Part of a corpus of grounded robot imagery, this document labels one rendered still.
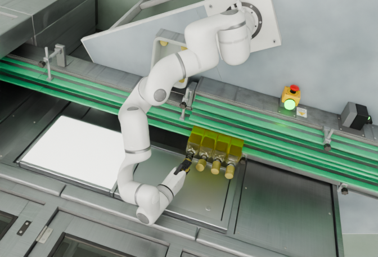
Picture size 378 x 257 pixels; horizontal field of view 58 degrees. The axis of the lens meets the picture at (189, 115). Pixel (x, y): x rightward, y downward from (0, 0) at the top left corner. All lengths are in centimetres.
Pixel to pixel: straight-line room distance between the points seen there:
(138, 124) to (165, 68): 19
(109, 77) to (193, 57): 71
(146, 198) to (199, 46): 50
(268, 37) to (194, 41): 45
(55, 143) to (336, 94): 125
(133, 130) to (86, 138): 60
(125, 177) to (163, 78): 37
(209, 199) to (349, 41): 84
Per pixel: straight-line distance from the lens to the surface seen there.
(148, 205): 115
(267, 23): 140
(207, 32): 105
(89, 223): 141
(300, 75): 156
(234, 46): 110
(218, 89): 155
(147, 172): 150
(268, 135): 154
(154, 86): 101
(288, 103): 152
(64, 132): 167
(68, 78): 172
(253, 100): 154
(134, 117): 105
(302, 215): 161
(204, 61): 107
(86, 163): 153
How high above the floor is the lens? 210
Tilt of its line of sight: 50 degrees down
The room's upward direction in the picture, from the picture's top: 157 degrees counter-clockwise
